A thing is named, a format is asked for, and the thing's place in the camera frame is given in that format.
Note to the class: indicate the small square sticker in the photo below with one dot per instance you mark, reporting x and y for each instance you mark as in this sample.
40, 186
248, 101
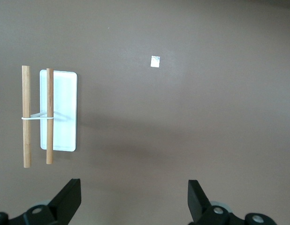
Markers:
155, 61

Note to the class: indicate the wooden rod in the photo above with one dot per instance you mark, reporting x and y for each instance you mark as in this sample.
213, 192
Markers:
26, 93
49, 93

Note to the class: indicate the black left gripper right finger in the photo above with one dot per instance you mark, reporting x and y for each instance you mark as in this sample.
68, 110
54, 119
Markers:
203, 211

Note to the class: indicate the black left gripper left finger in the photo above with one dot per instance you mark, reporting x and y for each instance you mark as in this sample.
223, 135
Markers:
58, 211

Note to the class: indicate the white rectangular tray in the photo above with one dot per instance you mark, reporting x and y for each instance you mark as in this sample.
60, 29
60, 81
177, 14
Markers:
65, 105

